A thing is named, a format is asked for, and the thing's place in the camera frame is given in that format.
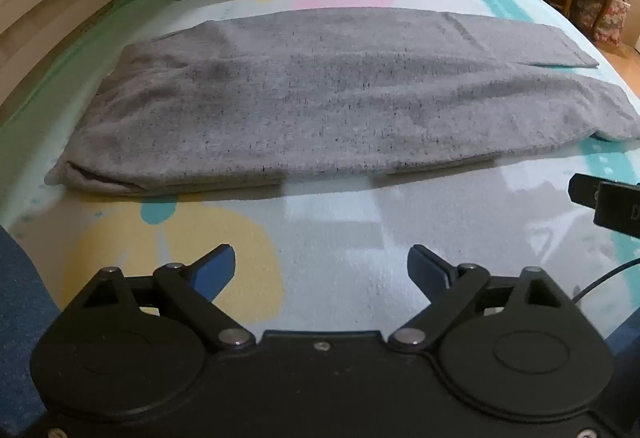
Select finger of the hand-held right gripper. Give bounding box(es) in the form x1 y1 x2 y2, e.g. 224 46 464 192
593 182 640 237
568 173 602 208

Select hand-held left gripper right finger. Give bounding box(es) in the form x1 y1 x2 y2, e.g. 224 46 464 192
387 244 568 354

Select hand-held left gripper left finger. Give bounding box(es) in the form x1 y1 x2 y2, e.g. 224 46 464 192
80 244 256 353

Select grey pants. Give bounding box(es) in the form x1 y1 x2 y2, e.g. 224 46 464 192
44 9 640 196

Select person's blue denim leg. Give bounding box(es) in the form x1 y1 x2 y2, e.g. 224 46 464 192
0 223 66 438
606 315 640 370

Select floral bag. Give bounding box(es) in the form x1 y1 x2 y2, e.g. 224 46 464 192
592 0 632 47

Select black cable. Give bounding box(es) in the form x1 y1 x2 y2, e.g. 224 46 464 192
574 258 640 304

